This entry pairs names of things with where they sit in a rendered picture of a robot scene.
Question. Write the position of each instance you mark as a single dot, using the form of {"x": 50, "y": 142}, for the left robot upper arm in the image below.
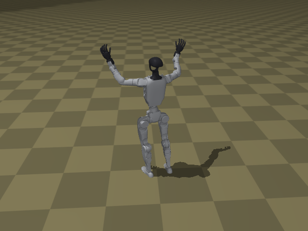
{"x": 139, "y": 82}

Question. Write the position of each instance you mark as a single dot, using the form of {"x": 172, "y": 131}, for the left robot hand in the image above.
{"x": 106, "y": 54}

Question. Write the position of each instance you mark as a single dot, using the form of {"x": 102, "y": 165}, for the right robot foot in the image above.
{"x": 169, "y": 169}

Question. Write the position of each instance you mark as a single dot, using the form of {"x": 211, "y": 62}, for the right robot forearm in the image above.
{"x": 176, "y": 63}

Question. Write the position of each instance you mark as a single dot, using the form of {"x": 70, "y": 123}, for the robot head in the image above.
{"x": 155, "y": 62}

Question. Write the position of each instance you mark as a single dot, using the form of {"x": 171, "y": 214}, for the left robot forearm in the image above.
{"x": 115, "y": 72}

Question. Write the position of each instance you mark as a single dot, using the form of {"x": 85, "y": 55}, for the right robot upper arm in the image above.
{"x": 171, "y": 77}

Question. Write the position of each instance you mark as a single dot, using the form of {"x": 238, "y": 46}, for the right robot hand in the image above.
{"x": 179, "y": 47}

